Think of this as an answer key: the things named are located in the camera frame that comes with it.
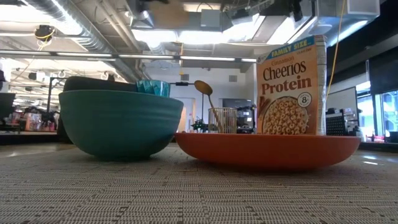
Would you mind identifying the gold metal spoon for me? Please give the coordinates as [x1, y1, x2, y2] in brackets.
[194, 80, 224, 134]

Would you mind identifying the teal drinking glass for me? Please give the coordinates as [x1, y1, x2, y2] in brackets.
[136, 79, 171, 98]

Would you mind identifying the teal round bowl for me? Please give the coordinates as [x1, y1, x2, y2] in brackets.
[58, 89, 185, 162]

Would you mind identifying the orange Cheerios Protein cereal box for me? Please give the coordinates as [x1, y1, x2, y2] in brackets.
[256, 34, 328, 136]

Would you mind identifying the clear ribbed glass cup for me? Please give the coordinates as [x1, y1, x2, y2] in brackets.
[207, 107, 238, 134]

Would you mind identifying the black background machine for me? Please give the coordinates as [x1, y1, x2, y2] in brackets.
[236, 105, 257, 134]

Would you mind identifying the orange round plate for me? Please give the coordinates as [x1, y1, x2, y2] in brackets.
[174, 132, 362, 171]

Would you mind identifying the long ceiling light bar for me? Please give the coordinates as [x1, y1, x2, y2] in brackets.
[0, 49, 257, 63]

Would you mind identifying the grey woven placemat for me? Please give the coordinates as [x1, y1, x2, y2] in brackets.
[0, 143, 398, 224]

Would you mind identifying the black pegboard rack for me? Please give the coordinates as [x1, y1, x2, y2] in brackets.
[325, 108, 358, 137]

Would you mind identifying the silver ventilation duct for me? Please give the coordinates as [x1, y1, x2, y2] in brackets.
[24, 0, 147, 82]

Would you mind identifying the white wall board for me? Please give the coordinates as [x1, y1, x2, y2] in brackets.
[325, 86, 358, 113]

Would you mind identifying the yellow hanging cable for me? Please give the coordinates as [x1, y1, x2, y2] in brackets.
[325, 0, 347, 101]

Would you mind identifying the black ceiling dome camera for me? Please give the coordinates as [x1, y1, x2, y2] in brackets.
[34, 24, 56, 43]

